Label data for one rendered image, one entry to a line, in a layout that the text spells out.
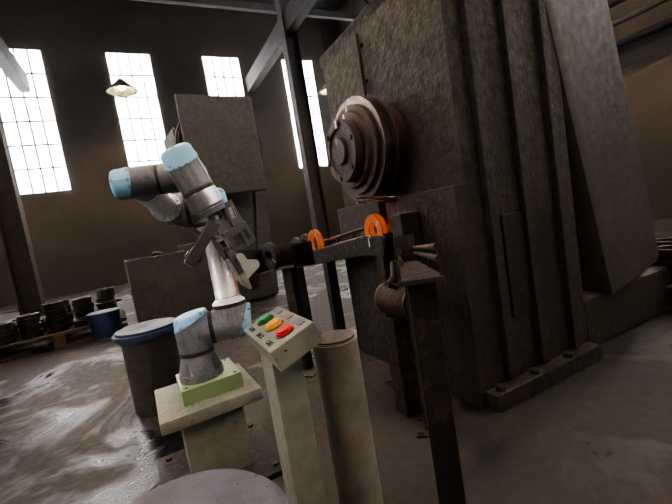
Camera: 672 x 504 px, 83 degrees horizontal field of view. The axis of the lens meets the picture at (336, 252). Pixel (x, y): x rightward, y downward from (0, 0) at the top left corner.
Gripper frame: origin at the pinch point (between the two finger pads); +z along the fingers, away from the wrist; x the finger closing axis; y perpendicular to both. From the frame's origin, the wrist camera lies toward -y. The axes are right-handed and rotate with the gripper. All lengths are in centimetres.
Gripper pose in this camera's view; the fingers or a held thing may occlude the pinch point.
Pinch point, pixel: (245, 285)
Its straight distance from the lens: 94.9
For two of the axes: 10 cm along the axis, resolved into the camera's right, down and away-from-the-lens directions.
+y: 7.6, -5.1, 4.0
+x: -4.6, 0.0, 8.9
